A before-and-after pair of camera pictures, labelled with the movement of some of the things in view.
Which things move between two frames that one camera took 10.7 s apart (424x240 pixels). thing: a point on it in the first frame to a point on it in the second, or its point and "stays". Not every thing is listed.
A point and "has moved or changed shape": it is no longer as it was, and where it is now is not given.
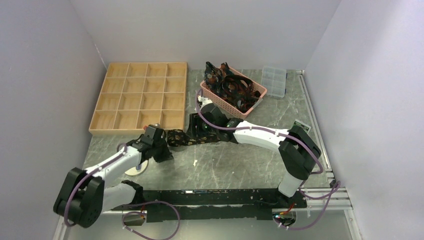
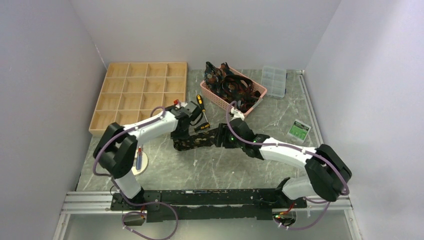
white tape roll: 133,171 stays
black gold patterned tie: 177,137 has moved or changed shape
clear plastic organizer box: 274,79 stays
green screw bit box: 305,126 stays
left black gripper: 166,155 to 184,133
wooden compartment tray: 135,95 stays
